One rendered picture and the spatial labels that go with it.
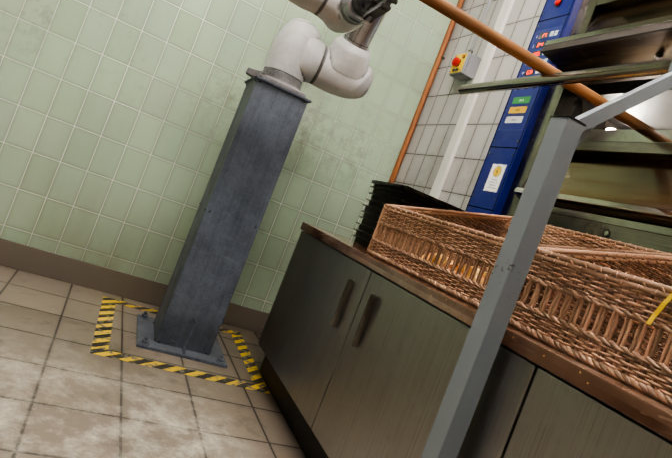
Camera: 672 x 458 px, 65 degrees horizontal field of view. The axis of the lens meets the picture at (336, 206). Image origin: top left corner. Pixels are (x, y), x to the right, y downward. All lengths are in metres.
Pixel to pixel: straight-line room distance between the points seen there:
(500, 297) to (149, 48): 1.79
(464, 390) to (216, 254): 1.17
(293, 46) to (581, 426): 1.52
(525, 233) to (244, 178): 1.18
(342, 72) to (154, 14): 0.82
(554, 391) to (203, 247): 1.32
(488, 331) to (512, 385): 0.09
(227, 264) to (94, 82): 0.91
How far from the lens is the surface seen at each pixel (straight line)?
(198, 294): 1.93
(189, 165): 2.32
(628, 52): 1.75
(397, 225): 1.44
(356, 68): 1.99
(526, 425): 0.92
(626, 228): 1.59
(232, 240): 1.90
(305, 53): 1.97
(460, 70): 2.40
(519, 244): 0.93
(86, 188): 2.32
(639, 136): 1.69
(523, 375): 0.94
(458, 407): 0.96
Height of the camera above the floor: 0.66
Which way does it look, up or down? level
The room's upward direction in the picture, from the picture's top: 21 degrees clockwise
